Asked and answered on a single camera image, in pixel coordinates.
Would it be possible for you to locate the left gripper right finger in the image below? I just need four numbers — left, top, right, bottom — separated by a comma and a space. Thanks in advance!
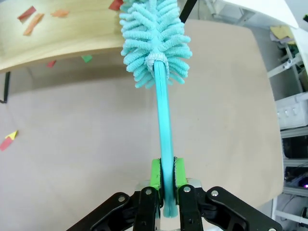
173, 157, 282, 231

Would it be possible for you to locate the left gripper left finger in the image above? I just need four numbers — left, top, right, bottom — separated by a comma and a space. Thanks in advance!
66, 158, 162, 231

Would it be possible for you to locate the teal chenille duster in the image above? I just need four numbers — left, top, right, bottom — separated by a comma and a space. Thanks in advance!
119, 0, 193, 218

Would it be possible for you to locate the grey electronics box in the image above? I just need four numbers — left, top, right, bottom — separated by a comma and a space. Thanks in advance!
275, 92, 308, 130

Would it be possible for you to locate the yellow paper scrap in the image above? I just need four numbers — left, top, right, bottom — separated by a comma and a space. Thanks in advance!
4, 129, 19, 140

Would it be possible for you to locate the long red paper scrap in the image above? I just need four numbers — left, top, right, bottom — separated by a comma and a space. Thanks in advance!
0, 137, 14, 152

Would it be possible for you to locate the yellow cloth pile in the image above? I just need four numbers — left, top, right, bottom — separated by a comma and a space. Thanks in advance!
269, 25, 295, 45

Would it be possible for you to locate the white table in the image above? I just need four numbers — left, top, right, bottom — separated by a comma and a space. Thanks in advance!
211, 0, 300, 29

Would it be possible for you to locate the orange paper scrap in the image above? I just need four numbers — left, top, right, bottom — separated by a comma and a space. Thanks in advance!
50, 9, 70, 18
23, 13, 45, 37

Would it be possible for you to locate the aluminium frame rack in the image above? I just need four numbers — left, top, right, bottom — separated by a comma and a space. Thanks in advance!
266, 43, 308, 231

